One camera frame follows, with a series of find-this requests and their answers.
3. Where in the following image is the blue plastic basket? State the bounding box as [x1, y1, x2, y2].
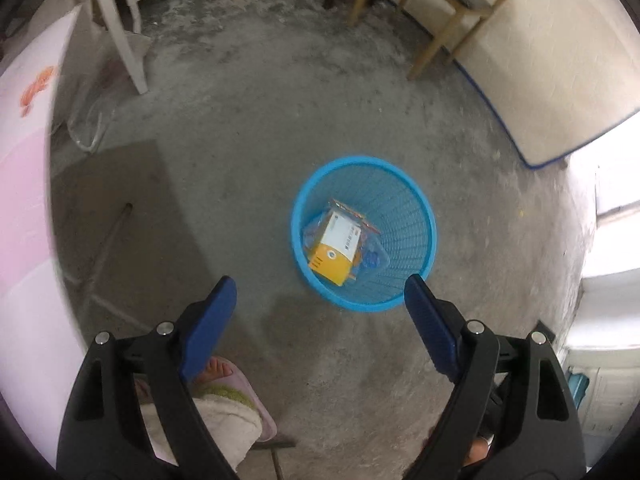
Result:
[291, 156, 437, 311]

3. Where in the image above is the clear bag with orange trim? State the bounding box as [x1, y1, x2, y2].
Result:
[301, 199, 390, 286]

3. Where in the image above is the person's left foot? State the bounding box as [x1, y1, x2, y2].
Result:
[197, 357, 236, 386]

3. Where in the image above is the clear plastic bin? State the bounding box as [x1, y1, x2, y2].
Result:
[67, 100, 108, 153]

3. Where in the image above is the yellow and white medicine box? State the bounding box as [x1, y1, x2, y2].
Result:
[306, 210, 362, 287]

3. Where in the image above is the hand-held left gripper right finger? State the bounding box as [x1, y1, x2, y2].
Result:
[402, 273, 587, 480]

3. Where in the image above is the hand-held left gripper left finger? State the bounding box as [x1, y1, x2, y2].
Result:
[56, 275, 241, 480]

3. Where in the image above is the person's foot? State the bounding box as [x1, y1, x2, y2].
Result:
[197, 357, 236, 386]
[462, 435, 496, 467]

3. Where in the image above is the pink slipper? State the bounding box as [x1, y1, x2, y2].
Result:
[192, 357, 278, 443]

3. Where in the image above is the white mattress with blue edge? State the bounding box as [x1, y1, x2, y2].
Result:
[390, 0, 640, 168]

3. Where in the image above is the person's right foot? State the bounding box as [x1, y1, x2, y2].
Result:
[462, 435, 496, 467]

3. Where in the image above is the white shelf table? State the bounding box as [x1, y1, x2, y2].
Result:
[85, 0, 151, 95]

